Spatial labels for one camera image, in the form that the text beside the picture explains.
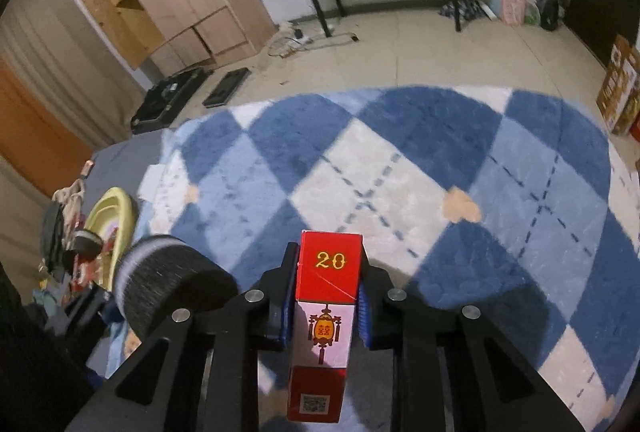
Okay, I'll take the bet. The tall red white carton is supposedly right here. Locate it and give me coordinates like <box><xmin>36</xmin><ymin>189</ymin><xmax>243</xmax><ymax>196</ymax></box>
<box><xmin>288</xmin><ymin>231</ymin><xmax>362</xmax><ymax>423</ymax></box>

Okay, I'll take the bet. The small black grey roll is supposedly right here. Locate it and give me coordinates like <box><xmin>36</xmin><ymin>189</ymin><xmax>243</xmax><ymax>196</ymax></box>
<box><xmin>62</xmin><ymin>230</ymin><xmax>104</xmax><ymax>274</ymax></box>

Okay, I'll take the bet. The yellow oval plastic tray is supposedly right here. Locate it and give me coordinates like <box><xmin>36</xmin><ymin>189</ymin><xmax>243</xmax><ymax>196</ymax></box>
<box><xmin>76</xmin><ymin>187</ymin><xmax>137</xmax><ymax>291</ymax></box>

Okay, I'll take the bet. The blue white checkered rug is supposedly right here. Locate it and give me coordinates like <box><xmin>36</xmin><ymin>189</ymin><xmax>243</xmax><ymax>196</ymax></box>
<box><xmin>134</xmin><ymin>86</ymin><xmax>639</xmax><ymax>431</ymax></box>

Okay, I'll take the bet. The black case on floor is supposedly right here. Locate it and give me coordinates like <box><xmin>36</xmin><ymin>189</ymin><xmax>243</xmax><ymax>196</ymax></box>
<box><xmin>130</xmin><ymin>67</ymin><xmax>212</xmax><ymax>134</ymax></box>

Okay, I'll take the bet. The black keyboard on floor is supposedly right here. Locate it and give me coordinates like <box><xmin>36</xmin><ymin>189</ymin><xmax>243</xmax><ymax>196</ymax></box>
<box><xmin>202</xmin><ymin>67</ymin><xmax>252</xmax><ymax>108</ymax></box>

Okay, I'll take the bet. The tall printed cardboard box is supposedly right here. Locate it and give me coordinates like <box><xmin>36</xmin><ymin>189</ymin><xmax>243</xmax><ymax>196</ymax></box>
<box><xmin>597</xmin><ymin>35</ymin><xmax>639</xmax><ymax>135</ymax></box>

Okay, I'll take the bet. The white power strip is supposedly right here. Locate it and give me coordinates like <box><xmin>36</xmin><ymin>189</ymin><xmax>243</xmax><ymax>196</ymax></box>
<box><xmin>281</xmin><ymin>25</ymin><xmax>314</xmax><ymax>49</ymax></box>

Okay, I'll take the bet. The checkered cloth on floor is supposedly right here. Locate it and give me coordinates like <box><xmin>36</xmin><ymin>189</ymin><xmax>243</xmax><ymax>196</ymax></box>
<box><xmin>439</xmin><ymin>0</ymin><xmax>492</xmax><ymax>22</ymax></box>

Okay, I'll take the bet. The pink gift bag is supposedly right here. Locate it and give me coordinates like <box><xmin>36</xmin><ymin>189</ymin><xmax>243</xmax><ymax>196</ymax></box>
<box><xmin>501</xmin><ymin>0</ymin><xmax>526</xmax><ymax>26</ymax></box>

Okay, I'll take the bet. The black bag near door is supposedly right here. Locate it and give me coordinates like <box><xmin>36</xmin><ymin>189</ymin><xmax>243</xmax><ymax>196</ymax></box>
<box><xmin>537</xmin><ymin>0</ymin><xmax>570</xmax><ymax>32</ymax></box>

